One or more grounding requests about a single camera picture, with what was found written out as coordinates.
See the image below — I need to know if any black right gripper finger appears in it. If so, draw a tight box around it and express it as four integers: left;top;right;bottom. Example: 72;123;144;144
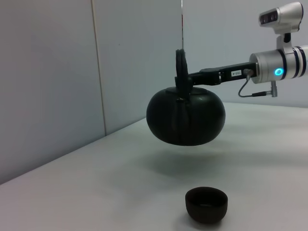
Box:
188;73;202;87

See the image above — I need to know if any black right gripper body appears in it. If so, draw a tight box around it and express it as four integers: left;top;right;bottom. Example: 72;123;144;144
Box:
199;62;259;86

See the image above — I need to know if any black round teapot with handle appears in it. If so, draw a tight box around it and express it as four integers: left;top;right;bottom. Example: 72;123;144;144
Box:
146;49;226;147

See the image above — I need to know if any small dark teacup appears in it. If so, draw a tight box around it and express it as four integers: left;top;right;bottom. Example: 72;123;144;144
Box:
185;186;229;218

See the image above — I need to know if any grey gripper cable with connector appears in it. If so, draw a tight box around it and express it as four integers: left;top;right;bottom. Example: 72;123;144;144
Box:
238;68;278;98

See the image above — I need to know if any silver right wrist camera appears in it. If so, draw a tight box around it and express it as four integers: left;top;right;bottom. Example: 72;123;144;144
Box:
258;1;304;55

